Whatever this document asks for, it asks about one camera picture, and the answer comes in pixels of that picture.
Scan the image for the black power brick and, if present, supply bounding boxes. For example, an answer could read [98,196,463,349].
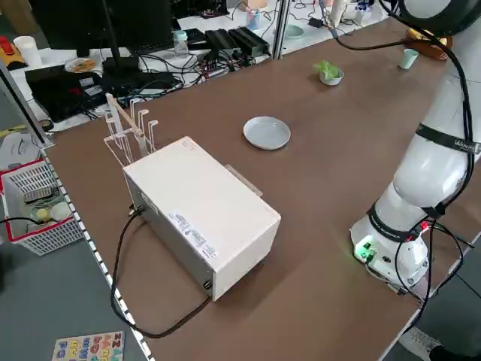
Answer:
[186,28,210,52]
[228,26,271,56]
[204,29,242,56]

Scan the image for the brown wicker basket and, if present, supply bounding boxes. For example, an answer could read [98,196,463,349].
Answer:
[407,28,454,61]

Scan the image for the white paper sheet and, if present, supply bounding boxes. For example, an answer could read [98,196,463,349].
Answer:
[0,127,42,170]

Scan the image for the colourful alphabet puzzle board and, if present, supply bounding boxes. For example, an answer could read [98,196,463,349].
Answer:
[50,330,126,361]

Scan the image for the white toaster oven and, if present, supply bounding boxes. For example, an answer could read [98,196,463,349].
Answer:
[123,135,283,302]

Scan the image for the black monitor stand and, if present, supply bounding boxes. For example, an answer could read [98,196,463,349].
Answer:
[101,0,141,76]

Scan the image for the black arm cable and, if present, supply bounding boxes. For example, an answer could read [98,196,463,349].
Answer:
[319,0,481,241]

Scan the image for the white paper cup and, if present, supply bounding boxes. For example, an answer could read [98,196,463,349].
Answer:
[13,35,42,68]

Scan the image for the white wire dish rack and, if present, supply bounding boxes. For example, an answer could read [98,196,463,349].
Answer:
[103,93,159,166]

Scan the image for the black monitor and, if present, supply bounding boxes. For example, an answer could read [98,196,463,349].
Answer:
[29,0,174,57]

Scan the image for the aluminium frame rail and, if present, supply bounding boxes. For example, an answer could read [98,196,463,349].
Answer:
[0,59,53,147]

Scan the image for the red white plastic basket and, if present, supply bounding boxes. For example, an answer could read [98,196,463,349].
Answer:
[0,157,86,257]

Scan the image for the green lettuce leaf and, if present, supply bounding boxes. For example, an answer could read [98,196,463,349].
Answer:
[313,60,341,80]

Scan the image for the clear bottle green cap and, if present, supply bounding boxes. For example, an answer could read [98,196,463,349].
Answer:
[171,29,189,58]

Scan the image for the person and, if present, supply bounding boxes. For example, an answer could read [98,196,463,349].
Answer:
[400,326,481,361]

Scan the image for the plate of snacks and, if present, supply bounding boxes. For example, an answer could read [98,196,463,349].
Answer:
[63,57,98,74]

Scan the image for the pale green cup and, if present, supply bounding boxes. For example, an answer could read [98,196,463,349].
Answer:
[398,48,419,71]

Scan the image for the aluminium post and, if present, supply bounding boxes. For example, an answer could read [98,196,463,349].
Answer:
[271,0,291,60]

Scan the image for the black laptop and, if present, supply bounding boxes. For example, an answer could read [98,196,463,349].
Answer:
[24,64,107,124]

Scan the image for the black base cable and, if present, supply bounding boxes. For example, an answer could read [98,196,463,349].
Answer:
[398,216,475,302]

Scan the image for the white round object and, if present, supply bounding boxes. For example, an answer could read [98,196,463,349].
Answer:
[50,202,72,221]

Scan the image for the large grey dish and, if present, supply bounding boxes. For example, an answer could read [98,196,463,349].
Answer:
[242,116,292,152]

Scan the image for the black flat device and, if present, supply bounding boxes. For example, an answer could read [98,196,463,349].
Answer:
[101,69,185,99]

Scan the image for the black oven power cable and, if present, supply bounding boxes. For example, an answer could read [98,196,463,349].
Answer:
[110,208,211,338]

